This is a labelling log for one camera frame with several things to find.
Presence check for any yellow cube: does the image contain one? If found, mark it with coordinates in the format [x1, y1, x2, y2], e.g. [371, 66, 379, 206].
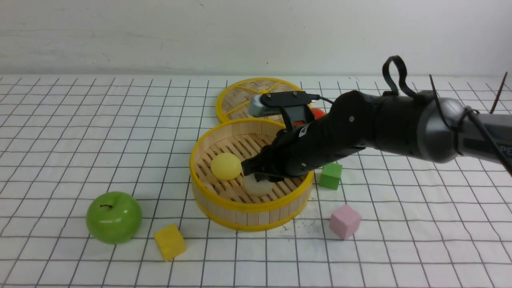
[154, 224, 186, 262]

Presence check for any red tomato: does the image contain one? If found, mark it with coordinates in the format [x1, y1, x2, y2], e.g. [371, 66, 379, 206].
[294, 108, 326, 126]

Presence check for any beige bun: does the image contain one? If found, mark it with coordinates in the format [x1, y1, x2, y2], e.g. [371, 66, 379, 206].
[242, 174, 272, 197]

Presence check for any green cube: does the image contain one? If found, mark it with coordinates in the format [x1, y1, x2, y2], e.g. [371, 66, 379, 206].
[318, 162, 343, 190]

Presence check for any woven bamboo steamer lid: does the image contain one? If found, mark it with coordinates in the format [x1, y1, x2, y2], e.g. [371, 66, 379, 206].
[215, 77, 301, 124]

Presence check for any right grey black robot arm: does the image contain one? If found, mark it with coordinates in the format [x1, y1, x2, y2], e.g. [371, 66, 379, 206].
[242, 90, 511, 182]

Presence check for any pink cube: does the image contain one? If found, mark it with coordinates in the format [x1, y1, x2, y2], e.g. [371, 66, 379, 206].
[329, 204, 362, 240]

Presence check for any bamboo steamer tray yellow rim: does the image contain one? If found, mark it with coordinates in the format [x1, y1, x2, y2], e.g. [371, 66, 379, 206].
[190, 118, 315, 232]

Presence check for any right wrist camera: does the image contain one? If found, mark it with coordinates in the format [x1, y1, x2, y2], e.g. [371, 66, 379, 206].
[248, 91, 321, 130]

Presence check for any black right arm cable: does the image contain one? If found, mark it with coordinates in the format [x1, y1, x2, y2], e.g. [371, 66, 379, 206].
[382, 56, 512, 168]

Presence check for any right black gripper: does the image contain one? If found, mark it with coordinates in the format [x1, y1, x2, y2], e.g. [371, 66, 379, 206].
[242, 116, 364, 183]

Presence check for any green apple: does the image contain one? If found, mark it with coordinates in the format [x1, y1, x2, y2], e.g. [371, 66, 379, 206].
[86, 191, 142, 244]

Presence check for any yellow bun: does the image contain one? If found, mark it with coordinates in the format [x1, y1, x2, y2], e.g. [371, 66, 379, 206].
[210, 153, 242, 181]

